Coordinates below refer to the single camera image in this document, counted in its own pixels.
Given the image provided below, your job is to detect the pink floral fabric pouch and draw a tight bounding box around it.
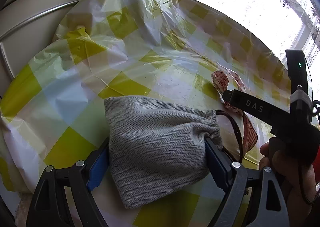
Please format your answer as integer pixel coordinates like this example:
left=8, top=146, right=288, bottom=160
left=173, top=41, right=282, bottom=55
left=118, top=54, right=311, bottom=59
left=211, top=68, right=258, bottom=155

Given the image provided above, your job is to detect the grey herringbone drawstring pouch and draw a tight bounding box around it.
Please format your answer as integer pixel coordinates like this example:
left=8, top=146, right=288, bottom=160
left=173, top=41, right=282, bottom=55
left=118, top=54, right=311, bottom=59
left=104, top=95, right=223, bottom=209

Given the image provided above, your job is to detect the person right hand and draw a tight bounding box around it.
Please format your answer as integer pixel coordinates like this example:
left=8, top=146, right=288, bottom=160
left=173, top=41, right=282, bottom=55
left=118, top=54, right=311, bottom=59
left=259, top=143, right=312, bottom=226

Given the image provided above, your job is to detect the red thermos flask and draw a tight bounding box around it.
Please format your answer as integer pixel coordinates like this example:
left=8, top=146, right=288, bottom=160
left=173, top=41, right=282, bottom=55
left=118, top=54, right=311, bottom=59
left=312, top=148, right=320, bottom=184

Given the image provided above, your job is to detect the black tracker device green light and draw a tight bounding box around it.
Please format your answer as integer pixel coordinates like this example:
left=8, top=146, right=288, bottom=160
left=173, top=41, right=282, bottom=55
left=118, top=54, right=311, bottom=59
left=285, top=49, right=313, bottom=127

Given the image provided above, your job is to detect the sheer floral lace curtain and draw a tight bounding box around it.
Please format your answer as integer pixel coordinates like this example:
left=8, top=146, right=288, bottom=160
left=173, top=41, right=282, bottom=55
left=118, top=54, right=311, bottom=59
left=279, top=0, right=319, bottom=75

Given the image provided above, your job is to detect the green checkered plastic tablecloth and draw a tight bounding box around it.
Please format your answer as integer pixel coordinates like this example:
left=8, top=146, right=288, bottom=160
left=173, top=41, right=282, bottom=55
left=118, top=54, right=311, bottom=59
left=1, top=0, right=290, bottom=211

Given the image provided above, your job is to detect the silver white sofa frame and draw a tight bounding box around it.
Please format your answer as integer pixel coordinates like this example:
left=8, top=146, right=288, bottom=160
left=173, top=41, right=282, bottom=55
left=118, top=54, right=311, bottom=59
left=1, top=0, right=79, bottom=94

